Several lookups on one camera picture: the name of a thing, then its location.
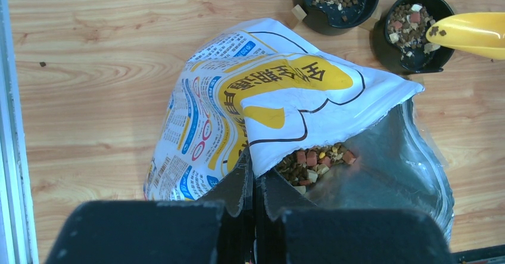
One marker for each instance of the pet food bag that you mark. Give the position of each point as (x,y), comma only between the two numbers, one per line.
(260,87)

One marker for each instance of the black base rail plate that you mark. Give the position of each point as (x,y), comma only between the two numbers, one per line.
(486,255)

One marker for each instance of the black bowl right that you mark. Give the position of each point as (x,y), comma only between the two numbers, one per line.
(400,38)

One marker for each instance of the black bowl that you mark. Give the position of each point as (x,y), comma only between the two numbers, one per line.
(400,38)
(335,17)

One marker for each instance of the pet food kibble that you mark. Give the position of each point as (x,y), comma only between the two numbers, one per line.
(304,167)

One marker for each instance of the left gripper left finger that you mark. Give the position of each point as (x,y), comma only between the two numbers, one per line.
(217,228)

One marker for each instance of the black bowl left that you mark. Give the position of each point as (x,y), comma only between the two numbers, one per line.
(335,17)

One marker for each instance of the yellow plastic scoop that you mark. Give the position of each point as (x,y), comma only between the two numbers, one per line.
(477,33)

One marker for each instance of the left aluminium frame post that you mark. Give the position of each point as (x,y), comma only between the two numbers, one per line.
(18,233)

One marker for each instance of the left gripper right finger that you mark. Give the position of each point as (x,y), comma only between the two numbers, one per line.
(292,229)

